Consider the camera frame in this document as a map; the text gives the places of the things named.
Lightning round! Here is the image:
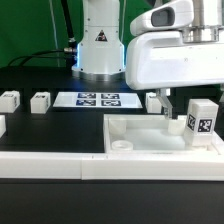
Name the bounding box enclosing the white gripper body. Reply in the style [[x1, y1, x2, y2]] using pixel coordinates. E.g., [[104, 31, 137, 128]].
[[125, 31, 224, 90]]

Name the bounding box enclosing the white square tabletop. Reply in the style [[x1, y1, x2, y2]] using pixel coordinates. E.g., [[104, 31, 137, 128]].
[[103, 114, 224, 156]]

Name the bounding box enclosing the white U-shaped fence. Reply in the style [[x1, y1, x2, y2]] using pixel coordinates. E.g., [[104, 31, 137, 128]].
[[0, 114, 224, 181]]

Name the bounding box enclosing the white sheet with tags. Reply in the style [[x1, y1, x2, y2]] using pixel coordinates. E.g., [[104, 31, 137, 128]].
[[53, 92, 142, 109]]

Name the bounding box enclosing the black cable bundle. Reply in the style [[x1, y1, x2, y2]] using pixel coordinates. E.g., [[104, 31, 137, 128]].
[[7, 0, 78, 67]]

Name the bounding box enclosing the white thin cable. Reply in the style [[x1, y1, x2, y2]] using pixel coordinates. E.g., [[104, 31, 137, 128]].
[[48, 0, 62, 68]]

